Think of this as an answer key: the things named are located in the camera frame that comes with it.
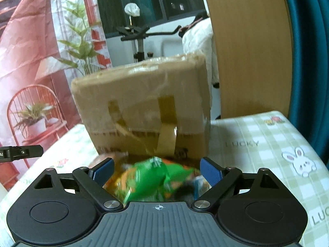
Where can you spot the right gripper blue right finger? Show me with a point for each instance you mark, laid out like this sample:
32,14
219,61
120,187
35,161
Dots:
222,182

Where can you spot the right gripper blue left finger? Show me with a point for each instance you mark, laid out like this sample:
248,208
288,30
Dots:
91,182

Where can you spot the green orange snack bag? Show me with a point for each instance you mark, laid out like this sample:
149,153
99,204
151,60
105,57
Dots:
156,180

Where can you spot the checked bunny tablecloth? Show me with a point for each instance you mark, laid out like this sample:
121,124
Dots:
248,143

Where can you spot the cardboard box with plastic liner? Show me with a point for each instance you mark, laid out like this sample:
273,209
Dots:
158,107

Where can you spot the red printed backdrop cloth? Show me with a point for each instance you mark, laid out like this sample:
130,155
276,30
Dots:
45,44

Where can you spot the white quilted blanket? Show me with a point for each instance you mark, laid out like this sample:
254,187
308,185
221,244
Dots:
200,37

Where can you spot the black exercise bike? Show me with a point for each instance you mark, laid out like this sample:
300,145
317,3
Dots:
137,34

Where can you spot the wooden headboard panel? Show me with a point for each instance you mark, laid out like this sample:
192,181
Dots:
254,49

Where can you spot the black pink garment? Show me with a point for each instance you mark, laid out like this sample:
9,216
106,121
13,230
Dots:
199,17

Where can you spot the dark window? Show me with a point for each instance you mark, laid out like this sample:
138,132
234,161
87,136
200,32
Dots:
152,12

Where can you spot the teal curtain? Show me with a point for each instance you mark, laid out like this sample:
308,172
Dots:
308,110

